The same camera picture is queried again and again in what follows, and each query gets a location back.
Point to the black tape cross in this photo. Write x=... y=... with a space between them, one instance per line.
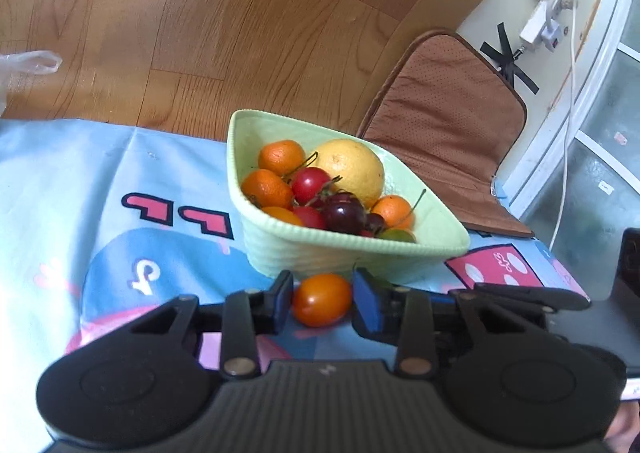
x=510 y=58

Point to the brown seat cushion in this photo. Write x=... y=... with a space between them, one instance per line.
x=450 y=123

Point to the dark red cherry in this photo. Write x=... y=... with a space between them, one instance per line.
x=375 y=223
x=342 y=214

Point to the wood pattern floor sheet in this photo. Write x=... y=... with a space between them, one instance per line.
x=200 y=8

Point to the large yellow lemon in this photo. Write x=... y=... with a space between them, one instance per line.
x=352 y=170

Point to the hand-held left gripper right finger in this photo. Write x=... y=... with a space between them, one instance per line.
x=367 y=308

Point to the white plug adapter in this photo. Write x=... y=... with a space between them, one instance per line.
x=542 y=23

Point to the clear plastic bag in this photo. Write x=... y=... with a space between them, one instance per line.
x=30 y=62

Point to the printed blanket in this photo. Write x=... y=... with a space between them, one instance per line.
x=75 y=193

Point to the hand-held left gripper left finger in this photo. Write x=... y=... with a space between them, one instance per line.
x=279 y=305

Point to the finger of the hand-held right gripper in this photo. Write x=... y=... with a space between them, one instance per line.
x=540 y=297

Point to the red cherry tomato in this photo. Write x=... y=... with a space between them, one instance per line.
x=367 y=233
x=310 y=183
x=310 y=219

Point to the light green ribbed bowl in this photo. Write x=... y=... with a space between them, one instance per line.
x=300 y=248

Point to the green cherry tomato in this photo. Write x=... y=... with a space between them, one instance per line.
x=396 y=235

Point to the white window frame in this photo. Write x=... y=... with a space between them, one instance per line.
x=537 y=173

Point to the small orange tangerine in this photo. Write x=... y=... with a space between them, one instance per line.
x=266 y=188
x=282 y=156

